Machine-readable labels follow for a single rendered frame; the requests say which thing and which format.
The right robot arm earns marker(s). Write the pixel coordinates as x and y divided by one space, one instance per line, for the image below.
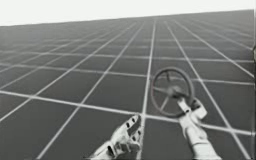
201 145

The dark steering wheel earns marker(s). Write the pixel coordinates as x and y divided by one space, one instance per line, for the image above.
156 96

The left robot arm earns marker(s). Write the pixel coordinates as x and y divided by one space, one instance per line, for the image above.
104 151

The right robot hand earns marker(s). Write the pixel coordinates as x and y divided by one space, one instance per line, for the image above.
191 115

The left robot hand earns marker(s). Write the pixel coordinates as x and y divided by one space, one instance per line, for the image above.
128 135

